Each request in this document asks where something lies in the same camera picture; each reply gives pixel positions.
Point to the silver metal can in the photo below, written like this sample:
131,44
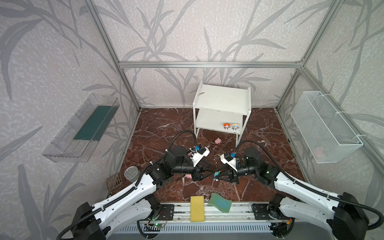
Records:
132,174

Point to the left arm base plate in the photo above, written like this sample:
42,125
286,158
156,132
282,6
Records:
164,213

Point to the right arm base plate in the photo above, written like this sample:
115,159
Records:
267,212

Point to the orange crab blue cat figurine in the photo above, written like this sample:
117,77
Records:
227,126

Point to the green blue cat figurine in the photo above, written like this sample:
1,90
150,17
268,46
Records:
216,174

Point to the pink item in basket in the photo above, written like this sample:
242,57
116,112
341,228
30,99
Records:
320,154

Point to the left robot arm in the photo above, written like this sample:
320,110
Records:
137,202

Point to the clear plastic wall bin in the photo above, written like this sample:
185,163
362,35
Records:
79,138

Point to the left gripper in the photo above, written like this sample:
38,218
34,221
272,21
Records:
197,173

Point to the green sponge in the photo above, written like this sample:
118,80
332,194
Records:
220,203

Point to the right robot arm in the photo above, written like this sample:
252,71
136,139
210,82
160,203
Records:
341,215

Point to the white two-tier metal shelf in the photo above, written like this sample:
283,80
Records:
215,105

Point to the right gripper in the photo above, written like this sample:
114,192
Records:
233,175

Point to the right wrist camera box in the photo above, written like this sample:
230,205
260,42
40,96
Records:
230,159

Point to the white wire mesh basket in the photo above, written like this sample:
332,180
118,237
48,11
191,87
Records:
322,125

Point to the yellow sponge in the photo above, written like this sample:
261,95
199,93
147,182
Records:
197,211

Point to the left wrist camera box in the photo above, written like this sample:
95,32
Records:
199,153

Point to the white hooded blue cat figurine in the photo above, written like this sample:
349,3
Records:
235,127

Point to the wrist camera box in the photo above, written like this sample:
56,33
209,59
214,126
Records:
230,159
199,153

